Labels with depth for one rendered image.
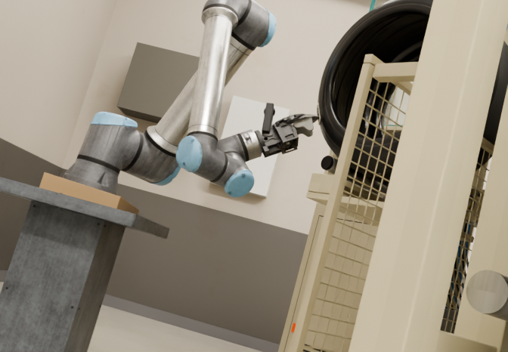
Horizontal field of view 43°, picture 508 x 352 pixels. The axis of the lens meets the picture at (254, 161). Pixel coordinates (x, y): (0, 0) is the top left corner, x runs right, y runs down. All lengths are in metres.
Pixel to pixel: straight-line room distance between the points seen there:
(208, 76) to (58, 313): 0.86
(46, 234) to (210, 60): 0.75
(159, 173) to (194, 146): 0.56
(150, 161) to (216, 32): 0.54
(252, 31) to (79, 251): 0.89
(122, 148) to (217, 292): 2.78
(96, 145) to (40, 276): 0.45
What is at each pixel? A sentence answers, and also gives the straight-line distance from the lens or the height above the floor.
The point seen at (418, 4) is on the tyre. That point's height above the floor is 1.39.
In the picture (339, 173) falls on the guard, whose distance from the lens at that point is 1.24.
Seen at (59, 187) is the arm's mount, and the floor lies 0.62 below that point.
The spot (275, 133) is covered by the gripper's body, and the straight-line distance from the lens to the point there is 1.98.
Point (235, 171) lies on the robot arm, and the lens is 1.81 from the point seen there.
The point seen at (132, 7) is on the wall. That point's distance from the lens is 5.46.
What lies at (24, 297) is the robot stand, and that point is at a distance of 2.15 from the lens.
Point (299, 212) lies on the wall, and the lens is 4.85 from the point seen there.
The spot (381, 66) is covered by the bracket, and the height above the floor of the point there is 0.98.
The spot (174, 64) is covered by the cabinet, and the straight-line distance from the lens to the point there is 4.92.
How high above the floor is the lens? 0.53
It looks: 9 degrees up
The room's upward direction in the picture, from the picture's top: 16 degrees clockwise
